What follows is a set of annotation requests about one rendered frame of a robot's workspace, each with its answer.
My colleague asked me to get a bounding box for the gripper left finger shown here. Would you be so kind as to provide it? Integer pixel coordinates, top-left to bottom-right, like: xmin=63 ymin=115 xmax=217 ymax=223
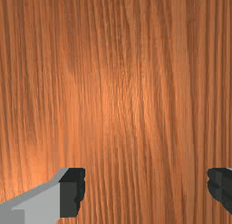
xmin=0 ymin=167 xmax=86 ymax=224

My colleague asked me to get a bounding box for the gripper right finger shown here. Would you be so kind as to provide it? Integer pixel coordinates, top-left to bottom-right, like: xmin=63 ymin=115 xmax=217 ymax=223
xmin=207 ymin=167 xmax=232 ymax=216

